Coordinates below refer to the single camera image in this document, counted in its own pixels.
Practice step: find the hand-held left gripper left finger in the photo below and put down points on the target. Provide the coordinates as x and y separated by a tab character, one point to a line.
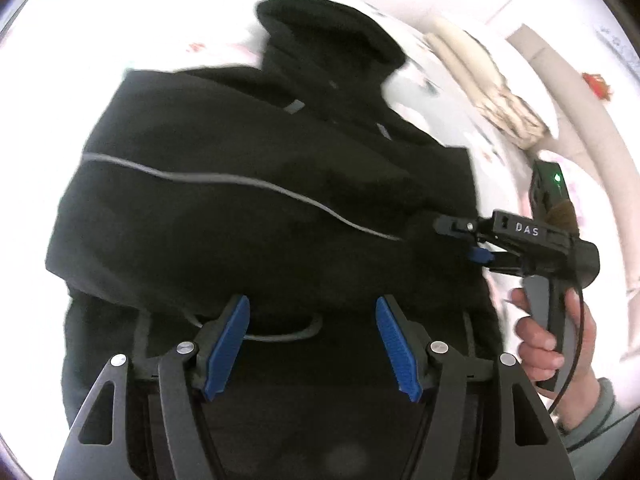
227	347

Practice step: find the person's right hand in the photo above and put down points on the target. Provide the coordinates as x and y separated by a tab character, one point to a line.
550	340

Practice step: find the person's right forearm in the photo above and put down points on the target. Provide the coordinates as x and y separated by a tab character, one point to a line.
587	417

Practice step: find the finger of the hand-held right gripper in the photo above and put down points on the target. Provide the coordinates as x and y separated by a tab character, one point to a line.
482	256
455	224

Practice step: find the black hooded jacket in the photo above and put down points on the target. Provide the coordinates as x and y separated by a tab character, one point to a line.
270	240

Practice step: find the beige folded blanket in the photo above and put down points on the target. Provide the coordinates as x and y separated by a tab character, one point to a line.
495	85

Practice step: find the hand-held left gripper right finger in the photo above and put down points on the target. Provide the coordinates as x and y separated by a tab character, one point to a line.
397	347

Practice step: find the red wall decoration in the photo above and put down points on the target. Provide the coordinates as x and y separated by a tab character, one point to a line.
597	85

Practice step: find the white printed bed sheet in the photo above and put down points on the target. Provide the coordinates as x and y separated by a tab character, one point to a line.
310	110

